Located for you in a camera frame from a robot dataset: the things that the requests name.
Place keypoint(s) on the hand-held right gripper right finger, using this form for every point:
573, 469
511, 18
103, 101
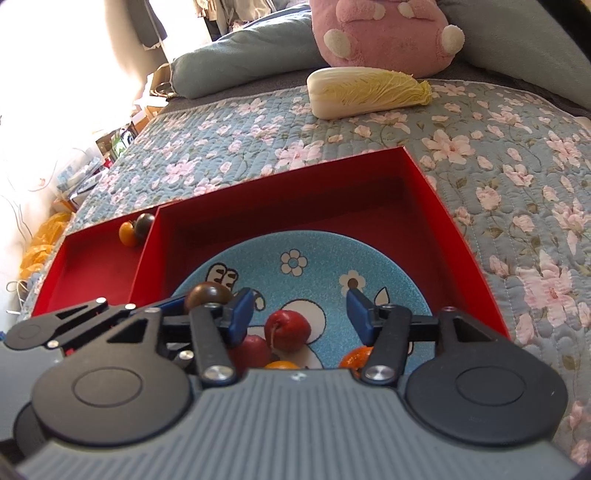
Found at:
358, 318

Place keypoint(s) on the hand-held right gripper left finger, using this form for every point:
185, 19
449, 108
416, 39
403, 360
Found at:
242, 318

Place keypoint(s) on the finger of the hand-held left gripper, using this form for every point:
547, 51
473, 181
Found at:
186, 355
173, 303

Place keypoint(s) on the large dark tomato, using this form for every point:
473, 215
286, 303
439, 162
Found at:
207, 295

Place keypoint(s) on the large red fruit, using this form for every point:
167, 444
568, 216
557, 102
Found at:
251, 353

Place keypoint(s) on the mandarin with green calyx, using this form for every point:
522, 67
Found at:
355, 357

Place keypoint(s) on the small red fruit with stem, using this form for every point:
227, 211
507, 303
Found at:
290, 330

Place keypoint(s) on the blue cartoon plate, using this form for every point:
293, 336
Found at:
314, 286

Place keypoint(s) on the yellow oval fruit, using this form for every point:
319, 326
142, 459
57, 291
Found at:
281, 365

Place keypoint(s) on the shallow red cardboard box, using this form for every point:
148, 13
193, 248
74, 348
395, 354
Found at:
92, 272

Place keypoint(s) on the deep red cardboard box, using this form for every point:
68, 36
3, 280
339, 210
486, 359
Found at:
323, 203

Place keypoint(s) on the small yellow-orange fruit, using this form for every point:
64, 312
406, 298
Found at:
126, 233

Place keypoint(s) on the small dark tomato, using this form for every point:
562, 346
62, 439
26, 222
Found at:
145, 223

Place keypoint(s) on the yellow plastic bag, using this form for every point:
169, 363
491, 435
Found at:
44, 244

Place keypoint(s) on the floral quilted blanket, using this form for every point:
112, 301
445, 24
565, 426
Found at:
508, 184

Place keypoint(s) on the open brown cardboard box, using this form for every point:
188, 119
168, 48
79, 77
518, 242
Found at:
157, 92

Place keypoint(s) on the napa cabbage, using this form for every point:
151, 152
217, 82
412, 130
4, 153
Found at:
364, 94

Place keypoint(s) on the grey-blue pillow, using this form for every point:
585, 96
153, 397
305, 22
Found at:
517, 41
240, 60

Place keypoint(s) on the pink plush toy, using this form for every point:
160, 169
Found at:
383, 32

